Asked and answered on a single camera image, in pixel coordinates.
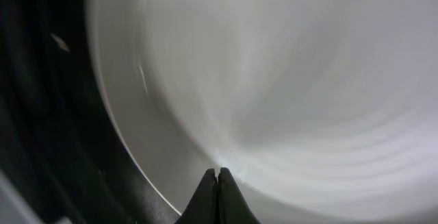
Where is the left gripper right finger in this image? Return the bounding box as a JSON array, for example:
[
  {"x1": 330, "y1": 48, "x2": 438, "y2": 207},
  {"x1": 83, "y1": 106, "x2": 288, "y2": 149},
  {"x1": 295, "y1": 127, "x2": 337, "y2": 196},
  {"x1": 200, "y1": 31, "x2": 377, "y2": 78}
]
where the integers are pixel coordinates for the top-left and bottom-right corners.
[{"x1": 218, "y1": 167, "x2": 260, "y2": 224}]

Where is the round black tray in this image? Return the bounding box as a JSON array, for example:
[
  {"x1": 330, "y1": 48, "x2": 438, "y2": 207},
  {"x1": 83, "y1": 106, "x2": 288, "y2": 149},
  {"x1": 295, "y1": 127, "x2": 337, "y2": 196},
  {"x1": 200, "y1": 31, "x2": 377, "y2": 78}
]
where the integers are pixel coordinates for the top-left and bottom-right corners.
[{"x1": 1, "y1": 0, "x2": 178, "y2": 223}]

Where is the grey plate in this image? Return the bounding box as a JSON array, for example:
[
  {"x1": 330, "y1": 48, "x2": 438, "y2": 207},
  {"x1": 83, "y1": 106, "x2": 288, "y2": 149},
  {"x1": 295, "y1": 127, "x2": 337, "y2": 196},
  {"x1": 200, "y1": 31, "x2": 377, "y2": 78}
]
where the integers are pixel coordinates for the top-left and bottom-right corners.
[{"x1": 86, "y1": 0, "x2": 437, "y2": 223}]

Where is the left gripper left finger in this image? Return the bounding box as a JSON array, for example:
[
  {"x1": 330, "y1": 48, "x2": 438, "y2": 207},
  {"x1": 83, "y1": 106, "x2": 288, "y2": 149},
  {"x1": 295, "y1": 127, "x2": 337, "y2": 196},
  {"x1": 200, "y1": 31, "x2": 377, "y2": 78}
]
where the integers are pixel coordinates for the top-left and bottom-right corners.
[{"x1": 175, "y1": 169, "x2": 218, "y2": 224}]

